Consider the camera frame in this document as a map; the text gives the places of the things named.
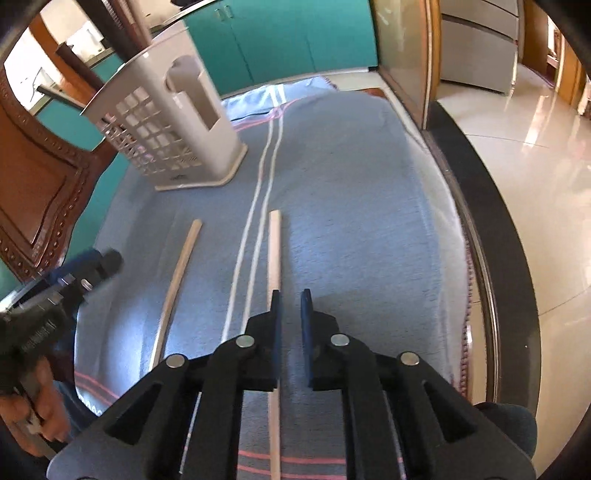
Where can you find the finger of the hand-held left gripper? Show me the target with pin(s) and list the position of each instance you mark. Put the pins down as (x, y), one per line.
(74, 267)
(111, 263)

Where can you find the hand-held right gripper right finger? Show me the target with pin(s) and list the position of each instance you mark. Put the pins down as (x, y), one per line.
(307, 323)

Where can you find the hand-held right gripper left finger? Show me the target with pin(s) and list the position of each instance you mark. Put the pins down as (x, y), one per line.
(276, 323)

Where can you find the beige chopstick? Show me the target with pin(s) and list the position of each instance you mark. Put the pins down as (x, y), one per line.
(274, 254)
(178, 281)

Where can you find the white plastic utensil basket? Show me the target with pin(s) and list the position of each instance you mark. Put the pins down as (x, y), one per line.
(221, 143)

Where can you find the black chopstick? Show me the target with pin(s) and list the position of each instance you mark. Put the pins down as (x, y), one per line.
(111, 27)
(60, 97)

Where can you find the dark brown chopstick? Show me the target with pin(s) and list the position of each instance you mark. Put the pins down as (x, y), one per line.
(78, 67)

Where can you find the red-brown chopstick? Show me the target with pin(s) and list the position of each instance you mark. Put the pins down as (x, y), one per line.
(138, 18)

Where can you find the person's left hand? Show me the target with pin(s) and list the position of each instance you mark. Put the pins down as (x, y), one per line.
(53, 410)

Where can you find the carved wooden chair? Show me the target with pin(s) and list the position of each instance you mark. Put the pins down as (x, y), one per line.
(41, 184)

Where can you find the blue striped cloth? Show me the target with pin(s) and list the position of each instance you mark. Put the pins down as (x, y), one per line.
(346, 207)

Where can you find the person's dark clothed leg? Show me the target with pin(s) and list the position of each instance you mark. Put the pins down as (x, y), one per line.
(508, 424)

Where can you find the wooden framed panel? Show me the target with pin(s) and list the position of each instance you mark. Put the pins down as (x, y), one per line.
(406, 60)

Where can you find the grey cabinet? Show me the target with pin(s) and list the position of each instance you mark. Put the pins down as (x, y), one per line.
(475, 50)

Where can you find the wooden door frame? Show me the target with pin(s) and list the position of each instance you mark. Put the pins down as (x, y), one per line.
(568, 74)

